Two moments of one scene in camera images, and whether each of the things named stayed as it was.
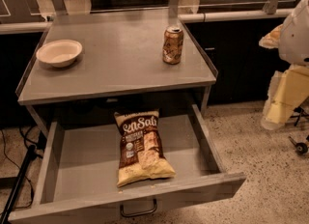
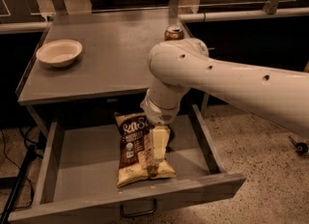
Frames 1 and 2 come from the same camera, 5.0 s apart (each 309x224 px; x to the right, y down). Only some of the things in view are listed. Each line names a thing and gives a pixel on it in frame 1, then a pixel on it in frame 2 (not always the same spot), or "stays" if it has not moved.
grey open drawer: (77, 168) stays
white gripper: (295, 36) → (156, 113)
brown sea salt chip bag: (142, 154) stays
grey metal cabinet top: (127, 62) stays
